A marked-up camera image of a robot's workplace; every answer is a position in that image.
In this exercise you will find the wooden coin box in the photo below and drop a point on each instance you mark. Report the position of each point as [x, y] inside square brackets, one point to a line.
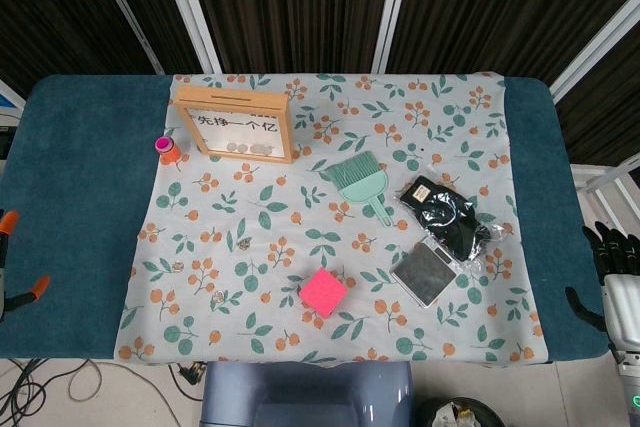
[230, 97]

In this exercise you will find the white metal rack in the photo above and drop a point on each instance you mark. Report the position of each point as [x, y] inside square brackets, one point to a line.
[595, 179]

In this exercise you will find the mint green hand brush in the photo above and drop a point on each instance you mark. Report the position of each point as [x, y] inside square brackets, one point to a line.
[360, 182]

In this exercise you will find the white partition post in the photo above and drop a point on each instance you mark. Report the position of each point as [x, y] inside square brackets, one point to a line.
[392, 12]
[191, 12]
[128, 12]
[595, 51]

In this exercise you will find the silver pocket scale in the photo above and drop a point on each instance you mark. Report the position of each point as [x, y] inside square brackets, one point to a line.
[422, 272]

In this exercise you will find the pink foam cube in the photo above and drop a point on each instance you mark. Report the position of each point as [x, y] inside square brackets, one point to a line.
[322, 292]

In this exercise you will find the teal table cover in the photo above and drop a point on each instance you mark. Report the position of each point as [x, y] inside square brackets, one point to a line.
[75, 172]

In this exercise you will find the black power plug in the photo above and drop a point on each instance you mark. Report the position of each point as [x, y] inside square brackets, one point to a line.
[194, 373]

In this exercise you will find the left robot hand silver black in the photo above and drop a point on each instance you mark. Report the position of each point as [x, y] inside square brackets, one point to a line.
[37, 287]

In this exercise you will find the black trash bin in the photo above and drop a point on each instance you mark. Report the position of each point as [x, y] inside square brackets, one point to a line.
[430, 404]

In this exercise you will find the black gloves in plastic bag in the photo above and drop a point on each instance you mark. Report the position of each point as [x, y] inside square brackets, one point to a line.
[450, 217]

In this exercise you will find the blue-grey robot torso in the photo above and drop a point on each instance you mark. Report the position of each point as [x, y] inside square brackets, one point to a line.
[300, 387]

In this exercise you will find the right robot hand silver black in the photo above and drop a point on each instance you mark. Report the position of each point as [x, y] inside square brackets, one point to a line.
[622, 307]

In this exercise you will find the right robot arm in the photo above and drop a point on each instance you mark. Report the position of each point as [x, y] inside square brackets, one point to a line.
[631, 387]

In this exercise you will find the orange bottle pink cap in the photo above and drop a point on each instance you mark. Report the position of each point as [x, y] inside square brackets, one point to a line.
[169, 152]

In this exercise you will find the white blue frame piece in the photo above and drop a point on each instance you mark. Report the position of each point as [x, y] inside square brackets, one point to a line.
[7, 97]

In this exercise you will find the floral tablecloth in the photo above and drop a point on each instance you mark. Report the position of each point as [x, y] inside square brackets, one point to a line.
[350, 247]

